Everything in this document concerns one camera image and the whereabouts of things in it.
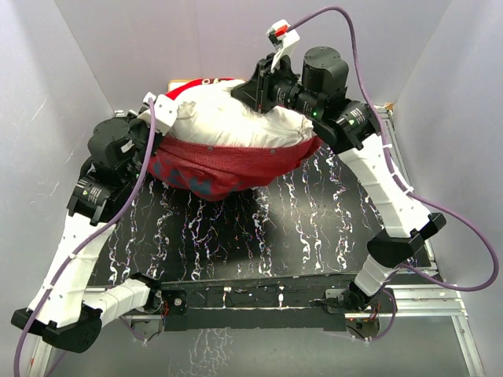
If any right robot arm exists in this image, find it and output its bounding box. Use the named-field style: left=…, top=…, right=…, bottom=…
left=231, top=46, right=446, bottom=312

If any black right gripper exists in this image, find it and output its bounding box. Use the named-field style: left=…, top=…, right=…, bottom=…
left=233, top=53, right=325, bottom=120

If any red patterned pillowcase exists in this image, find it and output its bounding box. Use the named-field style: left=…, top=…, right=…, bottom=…
left=147, top=77, right=323, bottom=203

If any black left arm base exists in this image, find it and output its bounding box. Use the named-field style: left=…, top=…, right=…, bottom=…
left=116, top=288, right=186, bottom=335

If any aluminium table frame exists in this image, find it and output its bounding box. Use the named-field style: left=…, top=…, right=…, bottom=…
left=26, top=104, right=486, bottom=377

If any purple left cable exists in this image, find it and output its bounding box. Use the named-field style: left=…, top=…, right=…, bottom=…
left=13, top=97, right=158, bottom=376

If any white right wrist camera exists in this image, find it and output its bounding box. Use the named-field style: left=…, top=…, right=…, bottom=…
left=266, top=20, right=300, bottom=73

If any white pillow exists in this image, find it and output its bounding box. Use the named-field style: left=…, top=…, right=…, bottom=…
left=164, top=79, right=315, bottom=149

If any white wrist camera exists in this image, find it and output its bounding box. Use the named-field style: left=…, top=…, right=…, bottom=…
left=266, top=20, right=300, bottom=73
left=138, top=92, right=179, bottom=137

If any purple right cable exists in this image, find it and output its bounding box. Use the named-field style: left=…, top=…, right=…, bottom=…
left=288, top=5, right=501, bottom=291

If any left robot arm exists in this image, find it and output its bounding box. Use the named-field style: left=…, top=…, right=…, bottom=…
left=11, top=105, right=178, bottom=353

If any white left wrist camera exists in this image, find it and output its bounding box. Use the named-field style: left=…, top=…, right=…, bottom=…
left=138, top=92, right=179, bottom=137

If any purple cable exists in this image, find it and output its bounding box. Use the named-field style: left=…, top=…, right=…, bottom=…
left=288, top=5, right=501, bottom=291
left=13, top=97, right=158, bottom=376

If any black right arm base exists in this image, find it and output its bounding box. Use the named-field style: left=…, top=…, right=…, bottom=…
left=309, top=288, right=398, bottom=341

